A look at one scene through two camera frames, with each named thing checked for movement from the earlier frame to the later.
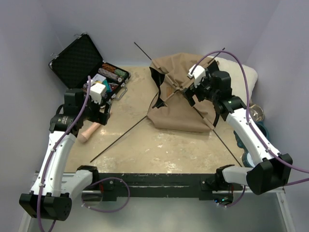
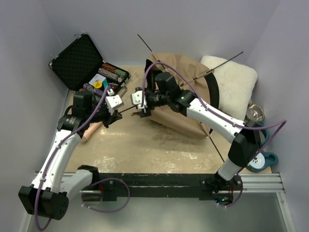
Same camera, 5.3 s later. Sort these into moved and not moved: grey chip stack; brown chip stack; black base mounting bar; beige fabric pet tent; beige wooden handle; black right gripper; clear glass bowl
Moved: beige fabric pet tent; black right gripper
Not moved: clear glass bowl; grey chip stack; brown chip stack; black base mounting bar; beige wooden handle
